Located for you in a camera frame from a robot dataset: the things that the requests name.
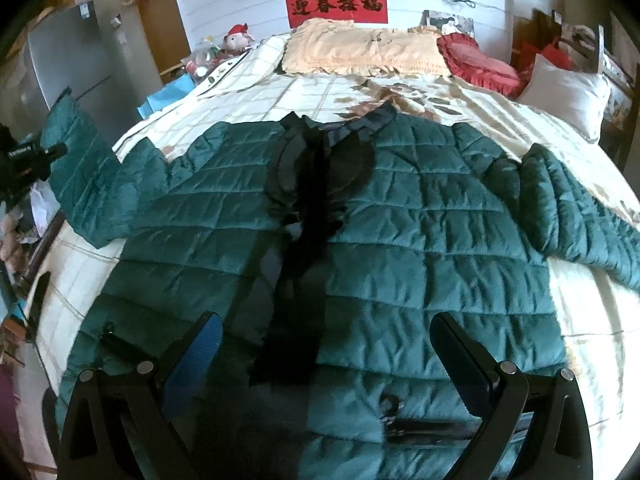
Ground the red banner with characters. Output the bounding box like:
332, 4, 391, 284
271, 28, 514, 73
285, 0, 388, 28

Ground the white plastic bag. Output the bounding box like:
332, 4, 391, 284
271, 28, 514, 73
29, 180, 60, 237

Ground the floral cream bed quilt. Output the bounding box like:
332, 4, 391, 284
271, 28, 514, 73
54, 36, 639, 479

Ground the pig plush toy red hat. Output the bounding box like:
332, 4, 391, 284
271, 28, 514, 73
222, 24, 255, 55

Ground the dark green quilted jacket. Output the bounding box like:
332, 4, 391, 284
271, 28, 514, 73
41, 94, 639, 479

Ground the red ruffled cushion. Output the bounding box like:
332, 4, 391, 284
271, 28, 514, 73
436, 32, 524, 98

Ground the blue paper bag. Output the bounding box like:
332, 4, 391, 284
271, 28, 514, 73
138, 74, 195, 119

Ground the white pillow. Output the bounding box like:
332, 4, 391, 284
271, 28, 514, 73
518, 54, 611, 144

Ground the wooden chair with clothes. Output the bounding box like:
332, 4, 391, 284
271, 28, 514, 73
551, 10, 639, 172

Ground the grey refrigerator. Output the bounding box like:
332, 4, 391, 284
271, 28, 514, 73
18, 2, 139, 144

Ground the peach ruffled pillow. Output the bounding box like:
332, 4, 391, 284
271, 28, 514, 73
282, 18, 450, 77

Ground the framed photo at headboard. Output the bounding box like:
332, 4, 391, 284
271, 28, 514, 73
421, 10, 475, 38

